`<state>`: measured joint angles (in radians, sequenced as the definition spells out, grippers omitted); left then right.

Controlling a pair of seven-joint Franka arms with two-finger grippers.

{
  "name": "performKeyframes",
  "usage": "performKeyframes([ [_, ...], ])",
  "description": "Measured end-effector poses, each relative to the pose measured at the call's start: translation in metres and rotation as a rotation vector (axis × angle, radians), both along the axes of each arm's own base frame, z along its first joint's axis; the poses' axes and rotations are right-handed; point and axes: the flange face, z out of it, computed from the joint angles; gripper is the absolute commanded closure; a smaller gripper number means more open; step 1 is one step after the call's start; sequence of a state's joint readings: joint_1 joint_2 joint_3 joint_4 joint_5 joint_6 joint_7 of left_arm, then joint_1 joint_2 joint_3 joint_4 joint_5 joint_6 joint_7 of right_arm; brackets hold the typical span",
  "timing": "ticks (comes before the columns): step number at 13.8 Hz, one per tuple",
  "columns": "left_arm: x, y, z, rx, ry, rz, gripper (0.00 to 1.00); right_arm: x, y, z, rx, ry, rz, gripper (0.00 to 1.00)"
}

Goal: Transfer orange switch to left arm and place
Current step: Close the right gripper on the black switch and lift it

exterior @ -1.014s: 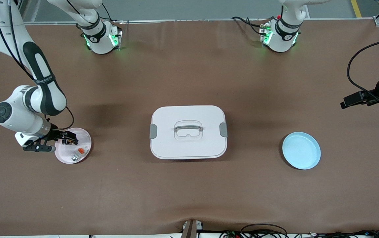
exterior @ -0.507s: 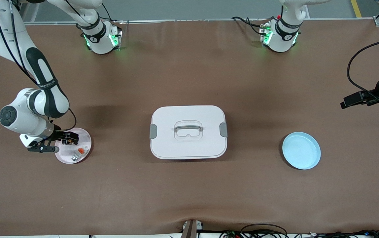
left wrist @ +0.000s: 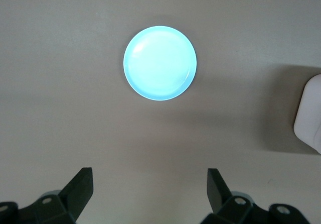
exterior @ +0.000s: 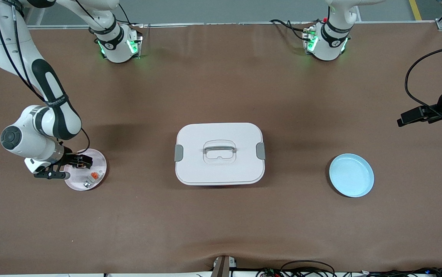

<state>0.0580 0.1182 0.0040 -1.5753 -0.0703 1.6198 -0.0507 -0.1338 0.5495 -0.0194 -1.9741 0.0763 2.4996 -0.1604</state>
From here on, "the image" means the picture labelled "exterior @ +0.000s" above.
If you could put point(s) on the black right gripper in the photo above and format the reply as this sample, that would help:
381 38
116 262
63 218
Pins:
69 158

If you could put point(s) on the black and orange switch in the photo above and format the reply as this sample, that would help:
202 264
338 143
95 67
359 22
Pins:
82 164

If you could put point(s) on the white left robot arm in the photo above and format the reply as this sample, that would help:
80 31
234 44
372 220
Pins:
327 46

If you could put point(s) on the white lidded storage box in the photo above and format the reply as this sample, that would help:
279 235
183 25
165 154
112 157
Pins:
240 169

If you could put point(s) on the pink round plate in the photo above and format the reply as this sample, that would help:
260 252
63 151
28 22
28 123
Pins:
99 161

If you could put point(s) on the light blue round plate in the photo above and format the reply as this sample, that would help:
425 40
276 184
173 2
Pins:
352 175

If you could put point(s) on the brown table cover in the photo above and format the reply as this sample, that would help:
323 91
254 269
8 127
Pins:
221 223

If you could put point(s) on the white orange green-button switch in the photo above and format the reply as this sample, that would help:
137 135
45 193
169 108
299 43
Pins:
94 176

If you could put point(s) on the grey metal bracket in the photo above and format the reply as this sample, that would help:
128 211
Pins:
221 267

